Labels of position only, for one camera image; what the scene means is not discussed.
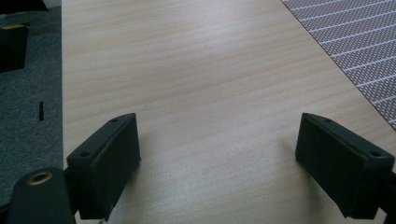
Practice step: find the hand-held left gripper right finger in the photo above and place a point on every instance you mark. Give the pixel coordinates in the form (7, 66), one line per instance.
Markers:
(342, 168)

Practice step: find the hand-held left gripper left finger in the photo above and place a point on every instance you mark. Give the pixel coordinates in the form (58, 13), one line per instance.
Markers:
(106, 168)

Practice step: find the black tape strip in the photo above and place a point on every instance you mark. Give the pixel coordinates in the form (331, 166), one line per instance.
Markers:
(41, 112)

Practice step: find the grey striped placemat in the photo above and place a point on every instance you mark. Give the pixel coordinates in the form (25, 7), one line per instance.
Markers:
(358, 40)

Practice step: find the black stand base yellow tape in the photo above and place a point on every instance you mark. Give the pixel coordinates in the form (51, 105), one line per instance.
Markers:
(12, 46)

